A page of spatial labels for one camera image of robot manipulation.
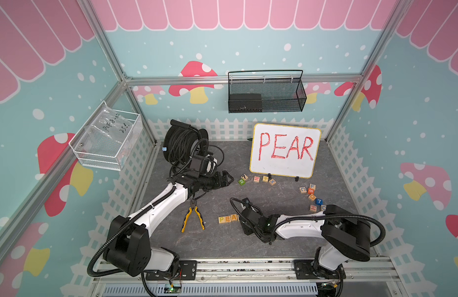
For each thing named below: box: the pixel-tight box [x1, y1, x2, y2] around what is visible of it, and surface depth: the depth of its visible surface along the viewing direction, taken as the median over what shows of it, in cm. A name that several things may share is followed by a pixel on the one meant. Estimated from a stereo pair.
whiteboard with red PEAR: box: [248, 123, 322, 179], surface depth 99 cm
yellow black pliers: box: [180, 206, 206, 234], surface depth 89 cm
